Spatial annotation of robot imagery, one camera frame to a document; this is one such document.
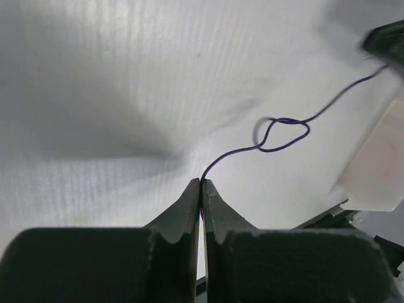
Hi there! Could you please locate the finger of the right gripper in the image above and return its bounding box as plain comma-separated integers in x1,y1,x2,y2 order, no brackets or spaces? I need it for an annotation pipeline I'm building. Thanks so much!
361,20,404,73

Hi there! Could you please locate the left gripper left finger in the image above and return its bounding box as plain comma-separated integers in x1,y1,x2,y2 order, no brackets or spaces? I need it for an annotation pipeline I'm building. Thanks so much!
1,179,199,302

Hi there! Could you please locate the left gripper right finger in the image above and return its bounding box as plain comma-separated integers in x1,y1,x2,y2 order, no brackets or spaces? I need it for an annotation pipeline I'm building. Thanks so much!
201,180,400,302

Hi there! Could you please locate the white compartment tray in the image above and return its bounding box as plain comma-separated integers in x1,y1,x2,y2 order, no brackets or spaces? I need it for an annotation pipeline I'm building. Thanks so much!
331,93,403,211

